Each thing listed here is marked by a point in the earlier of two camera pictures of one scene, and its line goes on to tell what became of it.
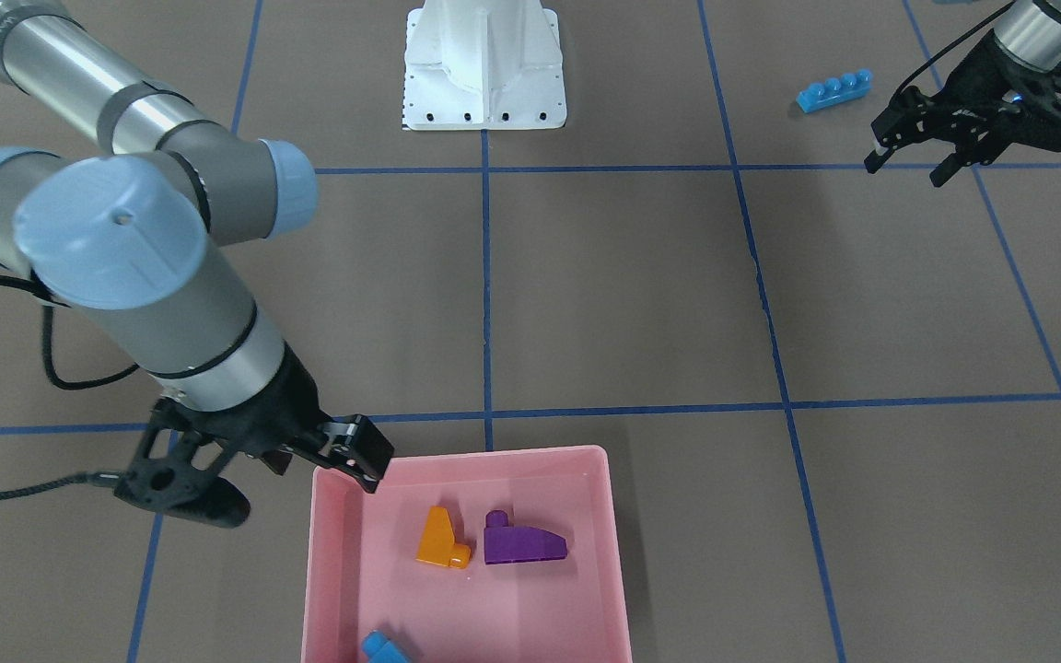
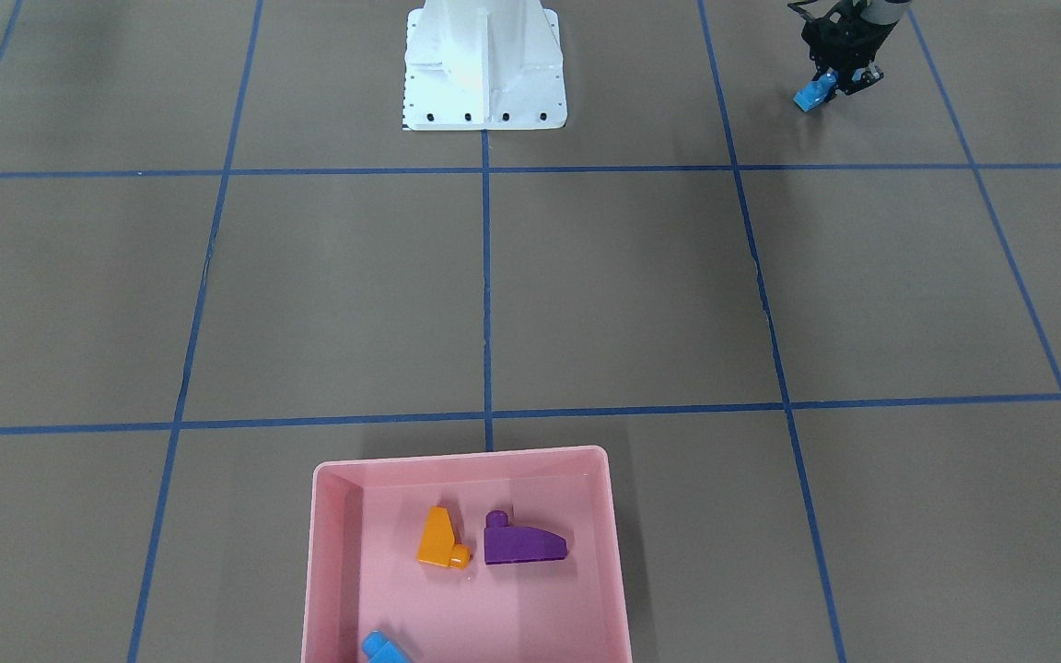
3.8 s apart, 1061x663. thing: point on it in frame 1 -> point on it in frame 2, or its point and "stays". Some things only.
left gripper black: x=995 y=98 -> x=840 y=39
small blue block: x=378 y=648 stays
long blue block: x=831 y=91 stays
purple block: x=505 y=543 stays
